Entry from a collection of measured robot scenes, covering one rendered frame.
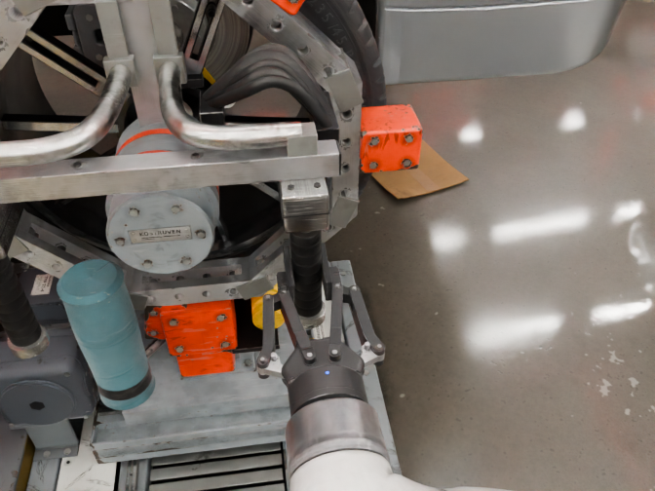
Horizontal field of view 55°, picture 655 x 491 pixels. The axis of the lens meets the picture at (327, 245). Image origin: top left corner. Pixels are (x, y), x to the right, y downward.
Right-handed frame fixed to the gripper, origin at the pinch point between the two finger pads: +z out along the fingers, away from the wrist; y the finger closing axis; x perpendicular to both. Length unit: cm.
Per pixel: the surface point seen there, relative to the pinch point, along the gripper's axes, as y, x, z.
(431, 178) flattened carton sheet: 58, -82, 127
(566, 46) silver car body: 60, -2, 60
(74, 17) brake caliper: -36, 6, 67
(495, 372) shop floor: 53, -83, 41
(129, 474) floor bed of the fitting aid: -38, -75, 20
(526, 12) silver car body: 49, 5, 60
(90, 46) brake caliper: -34, 0, 67
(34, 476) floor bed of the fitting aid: -58, -75, 22
